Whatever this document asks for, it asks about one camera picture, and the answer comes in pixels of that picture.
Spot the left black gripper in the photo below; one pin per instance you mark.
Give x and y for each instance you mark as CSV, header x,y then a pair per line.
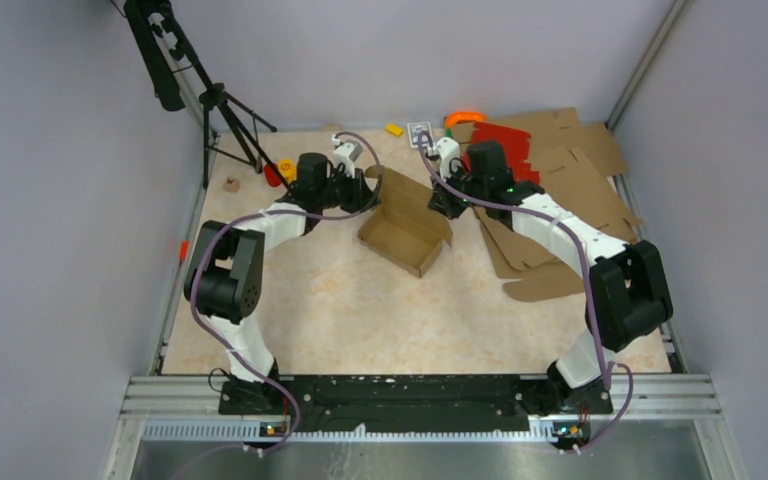
x,y
359,192

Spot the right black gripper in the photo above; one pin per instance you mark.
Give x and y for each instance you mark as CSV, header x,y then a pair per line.
x,y
440,203

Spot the brown cardboard box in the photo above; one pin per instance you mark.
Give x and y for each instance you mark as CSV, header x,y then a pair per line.
x,y
403,229

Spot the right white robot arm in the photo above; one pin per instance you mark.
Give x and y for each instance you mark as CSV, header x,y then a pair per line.
x,y
626,291

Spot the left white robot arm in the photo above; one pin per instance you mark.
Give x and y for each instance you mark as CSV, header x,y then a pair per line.
x,y
224,279

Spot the red cardboard box blank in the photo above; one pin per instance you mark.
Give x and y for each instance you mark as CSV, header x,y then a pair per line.
x,y
515,144

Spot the yellow and red toy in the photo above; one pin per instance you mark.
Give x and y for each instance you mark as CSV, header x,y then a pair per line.
x,y
285,172

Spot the playing card deck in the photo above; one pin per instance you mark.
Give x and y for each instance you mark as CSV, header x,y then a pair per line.
x,y
420,134

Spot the small wooden block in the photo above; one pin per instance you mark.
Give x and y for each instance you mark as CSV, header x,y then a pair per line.
x,y
231,185

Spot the stack of brown cardboard blanks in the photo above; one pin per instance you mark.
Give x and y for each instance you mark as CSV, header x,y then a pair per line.
x,y
575,162

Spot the yellow block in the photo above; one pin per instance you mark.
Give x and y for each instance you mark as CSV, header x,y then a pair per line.
x,y
394,130

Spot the small orange clip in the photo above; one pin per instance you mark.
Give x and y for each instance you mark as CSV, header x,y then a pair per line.
x,y
183,251

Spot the black tripod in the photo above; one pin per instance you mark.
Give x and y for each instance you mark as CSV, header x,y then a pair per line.
x,y
167,51

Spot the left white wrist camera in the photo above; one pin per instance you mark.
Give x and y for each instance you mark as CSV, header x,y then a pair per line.
x,y
344,157

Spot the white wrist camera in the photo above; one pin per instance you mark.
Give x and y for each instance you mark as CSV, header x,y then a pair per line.
x,y
344,157
445,151

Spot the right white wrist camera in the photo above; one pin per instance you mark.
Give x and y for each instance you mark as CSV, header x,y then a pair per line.
x,y
445,151

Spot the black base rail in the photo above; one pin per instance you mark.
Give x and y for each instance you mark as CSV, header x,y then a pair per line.
x,y
416,404

